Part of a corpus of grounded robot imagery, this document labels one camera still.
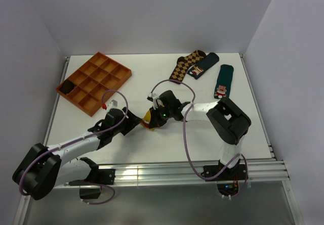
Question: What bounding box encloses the navy sock with pattern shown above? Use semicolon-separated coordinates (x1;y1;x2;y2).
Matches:
187;53;220;80

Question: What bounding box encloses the dark green santa sock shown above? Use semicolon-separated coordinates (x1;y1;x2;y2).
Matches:
214;64;234;99

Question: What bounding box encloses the rolled dark sock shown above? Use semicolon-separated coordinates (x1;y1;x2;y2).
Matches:
59;79;75;95

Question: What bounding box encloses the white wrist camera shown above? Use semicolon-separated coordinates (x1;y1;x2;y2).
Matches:
147;93;163;109
101;100;118;110

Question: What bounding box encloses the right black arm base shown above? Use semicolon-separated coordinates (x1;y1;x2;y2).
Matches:
201;162;248;196

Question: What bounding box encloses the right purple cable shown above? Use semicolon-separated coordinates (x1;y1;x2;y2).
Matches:
151;79;249;198

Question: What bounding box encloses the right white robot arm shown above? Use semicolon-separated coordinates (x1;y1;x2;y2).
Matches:
142;90;252;179

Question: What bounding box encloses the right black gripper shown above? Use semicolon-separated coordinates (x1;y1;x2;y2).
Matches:
150;104;173;128

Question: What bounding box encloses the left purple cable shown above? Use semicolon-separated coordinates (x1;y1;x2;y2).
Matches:
19;89;129;205

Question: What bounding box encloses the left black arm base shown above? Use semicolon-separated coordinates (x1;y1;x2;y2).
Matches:
68;168;115;205

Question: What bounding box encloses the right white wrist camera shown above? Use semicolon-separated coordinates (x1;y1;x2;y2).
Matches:
147;93;163;109

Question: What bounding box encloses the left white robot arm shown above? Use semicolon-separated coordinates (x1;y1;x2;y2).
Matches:
12;108;142;200

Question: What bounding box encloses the aluminium frame rail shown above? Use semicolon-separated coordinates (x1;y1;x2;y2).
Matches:
45;160;290;189

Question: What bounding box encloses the brown argyle sock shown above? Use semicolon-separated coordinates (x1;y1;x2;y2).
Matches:
169;50;206;82

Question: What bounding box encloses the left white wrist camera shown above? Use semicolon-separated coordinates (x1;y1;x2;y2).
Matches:
101;100;118;110

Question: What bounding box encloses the purple cable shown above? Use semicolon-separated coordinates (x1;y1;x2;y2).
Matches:
151;79;249;198
19;89;129;205

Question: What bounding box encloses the yellow sock with character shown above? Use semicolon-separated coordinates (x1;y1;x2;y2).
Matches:
141;107;166;130

